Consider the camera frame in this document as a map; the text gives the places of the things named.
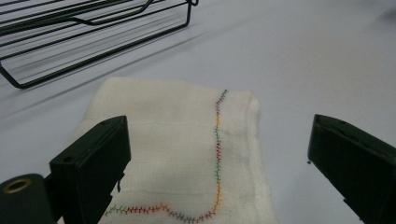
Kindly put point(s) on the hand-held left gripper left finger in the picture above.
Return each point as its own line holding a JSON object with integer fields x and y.
{"x": 90, "y": 168}

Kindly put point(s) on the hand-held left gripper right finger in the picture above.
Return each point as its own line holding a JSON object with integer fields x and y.
{"x": 358, "y": 161}

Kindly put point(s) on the white cloth with coloured stitching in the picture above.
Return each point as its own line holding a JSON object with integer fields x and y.
{"x": 174, "y": 143}

